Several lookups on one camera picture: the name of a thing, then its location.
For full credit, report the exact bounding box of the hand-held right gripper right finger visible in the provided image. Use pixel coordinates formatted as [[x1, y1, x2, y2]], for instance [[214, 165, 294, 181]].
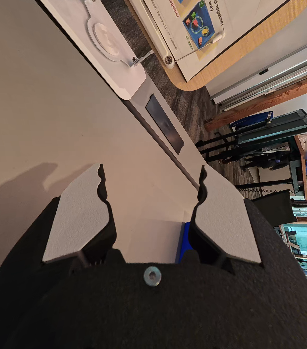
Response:
[[188, 165, 262, 274]]

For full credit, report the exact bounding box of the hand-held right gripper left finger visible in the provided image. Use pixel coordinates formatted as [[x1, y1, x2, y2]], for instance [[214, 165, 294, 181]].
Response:
[[42, 163, 117, 269]]

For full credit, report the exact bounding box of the blue plastic bin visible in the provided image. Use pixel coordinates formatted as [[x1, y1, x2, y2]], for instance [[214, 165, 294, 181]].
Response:
[[179, 222, 197, 264]]

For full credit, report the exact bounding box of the black panel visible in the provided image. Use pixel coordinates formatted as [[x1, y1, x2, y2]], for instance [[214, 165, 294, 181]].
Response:
[[253, 189, 298, 227]]

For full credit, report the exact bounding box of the standing desk with wooden top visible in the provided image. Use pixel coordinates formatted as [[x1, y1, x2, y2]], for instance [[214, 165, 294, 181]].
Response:
[[288, 135, 307, 201]]

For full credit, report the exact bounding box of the wooden clipboard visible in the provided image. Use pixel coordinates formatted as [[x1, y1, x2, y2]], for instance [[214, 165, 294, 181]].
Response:
[[125, 0, 307, 91]]

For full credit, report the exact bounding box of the instruction sheet stand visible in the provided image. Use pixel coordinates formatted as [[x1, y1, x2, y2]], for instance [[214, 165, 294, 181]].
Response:
[[130, 0, 291, 82]]

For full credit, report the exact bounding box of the black coiled cable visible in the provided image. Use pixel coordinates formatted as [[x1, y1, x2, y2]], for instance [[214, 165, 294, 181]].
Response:
[[235, 186, 291, 193]]

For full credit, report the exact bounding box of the wooden post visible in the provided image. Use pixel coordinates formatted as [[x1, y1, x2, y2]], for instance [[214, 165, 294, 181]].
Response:
[[204, 68, 307, 133]]

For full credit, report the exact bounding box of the metal wire page holder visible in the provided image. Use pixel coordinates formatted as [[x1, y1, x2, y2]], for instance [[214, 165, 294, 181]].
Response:
[[164, 31, 226, 69]]

